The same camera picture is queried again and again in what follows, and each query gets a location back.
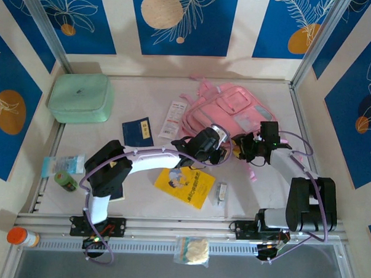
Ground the pink backpack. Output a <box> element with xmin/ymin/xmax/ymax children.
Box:
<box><xmin>176</xmin><ymin>76</ymin><xmax>292</xmax><ymax>185</ymax></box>

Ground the white red stationery pack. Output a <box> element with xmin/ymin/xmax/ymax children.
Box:
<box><xmin>159</xmin><ymin>99</ymin><xmax>188</xmax><ymax>140</ymax></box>

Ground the yellow cartoon book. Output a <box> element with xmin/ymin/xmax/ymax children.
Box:
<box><xmin>153</xmin><ymin>165</ymin><xmax>217</xmax><ymax>211</ymax></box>

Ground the thin dark blue notebook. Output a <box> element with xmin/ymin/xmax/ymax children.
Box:
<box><xmin>121</xmin><ymin>115</ymin><xmax>156</xmax><ymax>147</ymax></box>

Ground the light blue tissue pack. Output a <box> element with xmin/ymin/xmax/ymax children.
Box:
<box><xmin>41</xmin><ymin>151</ymin><xmax>86</xmax><ymax>181</ymax></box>

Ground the clear packaged stationery item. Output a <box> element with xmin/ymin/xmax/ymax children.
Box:
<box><xmin>212</xmin><ymin>180</ymin><xmax>229</xmax><ymax>207</ymax></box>

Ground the clear bag with yellow contents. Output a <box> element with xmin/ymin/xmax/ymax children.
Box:
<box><xmin>173</xmin><ymin>235</ymin><xmax>212</xmax><ymax>267</ymax></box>

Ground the mint green zip pouch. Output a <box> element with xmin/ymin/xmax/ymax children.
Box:
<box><xmin>46</xmin><ymin>71</ymin><xmax>117</xmax><ymax>126</ymax></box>

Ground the orange capped bottle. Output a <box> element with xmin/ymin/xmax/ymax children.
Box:
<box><xmin>6</xmin><ymin>225</ymin><xmax>41</xmax><ymax>249</ymax></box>

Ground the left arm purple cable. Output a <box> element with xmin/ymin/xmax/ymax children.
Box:
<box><xmin>76</xmin><ymin>131</ymin><xmax>236</xmax><ymax>271</ymax></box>

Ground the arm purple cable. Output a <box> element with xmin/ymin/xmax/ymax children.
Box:
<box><xmin>257</xmin><ymin>130</ymin><xmax>333</xmax><ymax>268</ymax></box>
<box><xmin>76</xmin><ymin>131</ymin><xmax>236</xmax><ymax>271</ymax></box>

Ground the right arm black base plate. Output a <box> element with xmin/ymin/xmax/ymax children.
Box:
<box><xmin>230</xmin><ymin>219</ymin><xmax>290</xmax><ymax>243</ymax></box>

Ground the aluminium table rail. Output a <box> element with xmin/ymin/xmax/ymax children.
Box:
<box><xmin>15</xmin><ymin>210</ymin><xmax>346</xmax><ymax>245</ymax></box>

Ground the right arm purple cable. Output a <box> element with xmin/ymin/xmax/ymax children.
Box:
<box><xmin>257</xmin><ymin>130</ymin><xmax>333</xmax><ymax>268</ymax></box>

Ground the slotted grey cable tray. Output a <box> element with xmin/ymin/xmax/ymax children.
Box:
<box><xmin>32</xmin><ymin>232</ymin><xmax>260</xmax><ymax>261</ymax></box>

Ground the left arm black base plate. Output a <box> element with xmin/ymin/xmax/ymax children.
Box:
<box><xmin>69</xmin><ymin>214</ymin><xmax>128</xmax><ymax>239</ymax></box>

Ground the aluminium frame post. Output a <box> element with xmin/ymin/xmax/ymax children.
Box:
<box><xmin>14</xmin><ymin>0</ymin><xmax>77</xmax><ymax>75</ymax></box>
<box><xmin>291</xmin><ymin>0</ymin><xmax>354</xmax><ymax>89</ymax></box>

